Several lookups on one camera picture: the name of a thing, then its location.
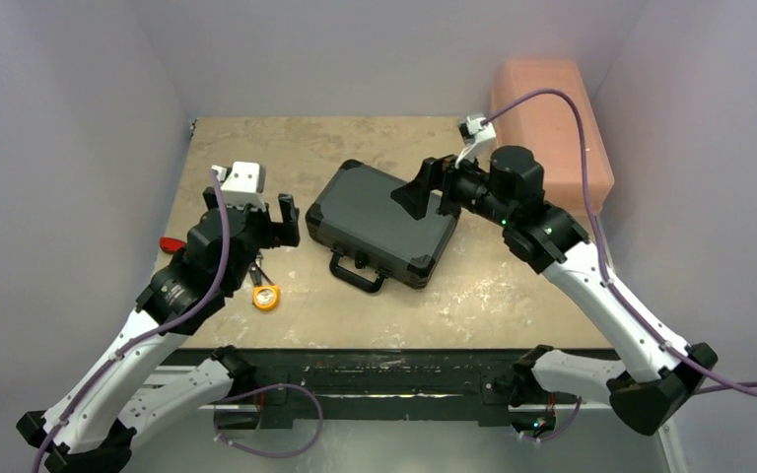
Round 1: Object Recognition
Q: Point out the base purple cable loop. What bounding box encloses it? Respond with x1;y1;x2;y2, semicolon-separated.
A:
213;382;324;458

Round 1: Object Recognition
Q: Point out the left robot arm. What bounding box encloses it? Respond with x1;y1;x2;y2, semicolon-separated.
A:
17;186;300;472

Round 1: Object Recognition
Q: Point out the black poker set case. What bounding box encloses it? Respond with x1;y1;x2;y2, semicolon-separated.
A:
306;160;459;294

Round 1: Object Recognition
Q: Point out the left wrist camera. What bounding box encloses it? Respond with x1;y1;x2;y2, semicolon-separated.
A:
211;162;266;209

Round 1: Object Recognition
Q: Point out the orange tape measure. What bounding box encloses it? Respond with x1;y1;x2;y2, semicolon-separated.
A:
252;285;281;311

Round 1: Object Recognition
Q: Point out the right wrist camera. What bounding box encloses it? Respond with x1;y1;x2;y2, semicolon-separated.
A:
454;113;497;169

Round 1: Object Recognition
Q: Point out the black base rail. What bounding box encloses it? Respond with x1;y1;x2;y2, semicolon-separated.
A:
150;349;621;433

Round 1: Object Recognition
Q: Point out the pink plastic storage box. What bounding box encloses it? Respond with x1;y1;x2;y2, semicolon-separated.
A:
490;59;615;217

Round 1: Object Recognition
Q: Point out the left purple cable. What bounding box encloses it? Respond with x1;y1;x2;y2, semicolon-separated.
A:
31;166;233;473

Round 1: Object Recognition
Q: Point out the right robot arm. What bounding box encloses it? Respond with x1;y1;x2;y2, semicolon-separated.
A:
390;145;718;436

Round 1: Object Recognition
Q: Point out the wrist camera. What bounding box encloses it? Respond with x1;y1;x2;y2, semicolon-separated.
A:
211;162;266;209
454;113;497;169

